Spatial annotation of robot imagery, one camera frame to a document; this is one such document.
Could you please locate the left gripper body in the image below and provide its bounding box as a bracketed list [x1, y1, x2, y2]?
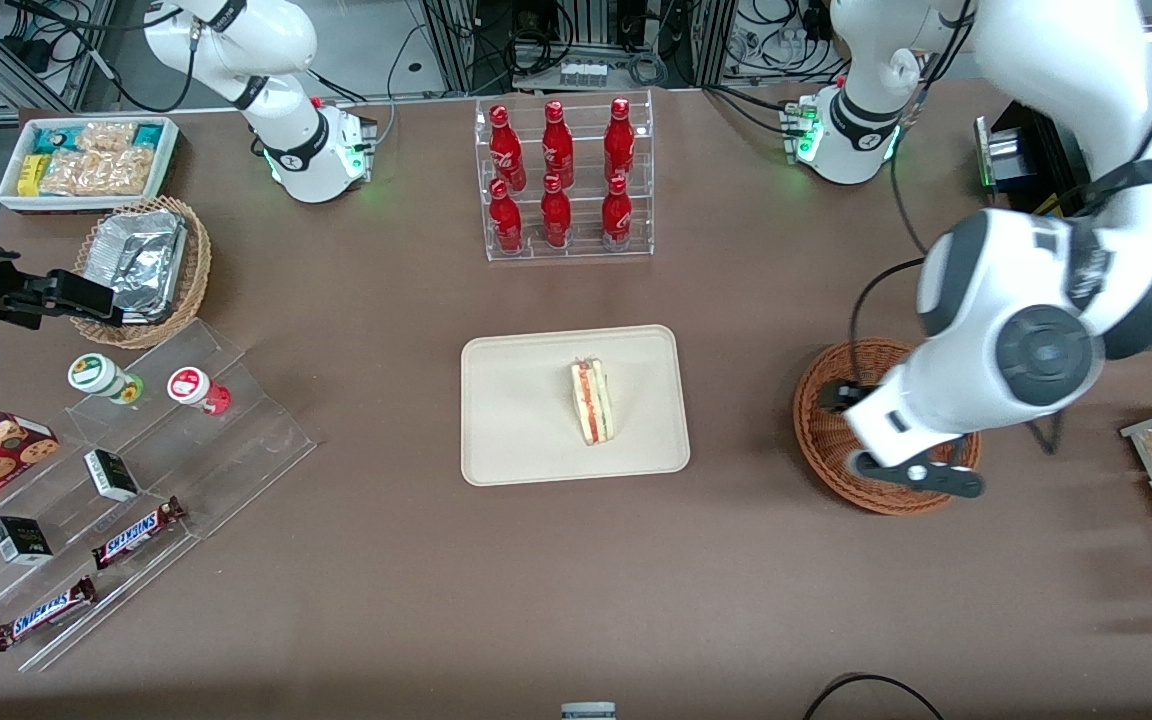
[842, 372, 972, 468]

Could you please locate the triangular sandwich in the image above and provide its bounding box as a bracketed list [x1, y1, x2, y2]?
[569, 358, 615, 447]

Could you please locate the brown round wicker basket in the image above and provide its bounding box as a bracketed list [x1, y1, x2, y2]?
[793, 338, 982, 516]

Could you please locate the light tan wicker basket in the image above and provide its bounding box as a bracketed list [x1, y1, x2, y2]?
[69, 196, 213, 350]

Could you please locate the beige rectangular tray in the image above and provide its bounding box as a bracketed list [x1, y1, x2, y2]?
[461, 324, 691, 487]

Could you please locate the aluminium foil container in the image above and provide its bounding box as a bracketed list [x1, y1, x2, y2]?
[83, 208, 189, 324]

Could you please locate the green lidded cup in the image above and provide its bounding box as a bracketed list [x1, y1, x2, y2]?
[67, 353, 145, 405]

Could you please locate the white rectangular snack bin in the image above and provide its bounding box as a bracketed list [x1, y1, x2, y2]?
[0, 115, 181, 215]

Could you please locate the large clear cracker bag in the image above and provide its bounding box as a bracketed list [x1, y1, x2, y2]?
[39, 147, 160, 198]

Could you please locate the red lidded cup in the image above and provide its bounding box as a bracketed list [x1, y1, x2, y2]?
[167, 366, 232, 416]

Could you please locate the small clear cracker bag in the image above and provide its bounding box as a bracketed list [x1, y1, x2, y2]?
[76, 120, 138, 154]

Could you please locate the small black box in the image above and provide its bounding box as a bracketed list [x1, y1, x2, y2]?
[0, 516, 54, 566]
[84, 449, 140, 502]

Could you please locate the clear acrylic stepped stand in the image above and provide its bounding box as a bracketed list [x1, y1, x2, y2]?
[0, 318, 318, 673]

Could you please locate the Snickers chocolate bar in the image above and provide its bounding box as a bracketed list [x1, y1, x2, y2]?
[91, 497, 187, 571]
[0, 575, 98, 652]

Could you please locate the red cola bottle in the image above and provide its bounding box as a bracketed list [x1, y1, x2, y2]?
[489, 178, 524, 253]
[604, 97, 636, 183]
[489, 104, 527, 191]
[540, 174, 573, 248]
[541, 100, 575, 189]
[601, 175, 633, 251]

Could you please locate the silver box green light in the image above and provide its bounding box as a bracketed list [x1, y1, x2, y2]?
[974, 115, 1023, 193]

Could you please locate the clear acrylic bottle rack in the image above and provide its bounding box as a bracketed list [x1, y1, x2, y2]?
[474, 89, 655, 263]

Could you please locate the black yellow countertop appliance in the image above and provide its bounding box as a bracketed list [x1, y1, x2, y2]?
[996, 98, 1152, 346]

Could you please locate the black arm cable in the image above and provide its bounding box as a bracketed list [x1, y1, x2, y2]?
[847, 257, 1069, 457]

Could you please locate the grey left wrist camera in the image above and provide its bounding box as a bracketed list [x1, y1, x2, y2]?
[848, 450, 985, 499]

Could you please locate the black looped cable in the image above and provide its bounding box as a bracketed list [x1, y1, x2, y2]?
[801, 673, 947, 720]

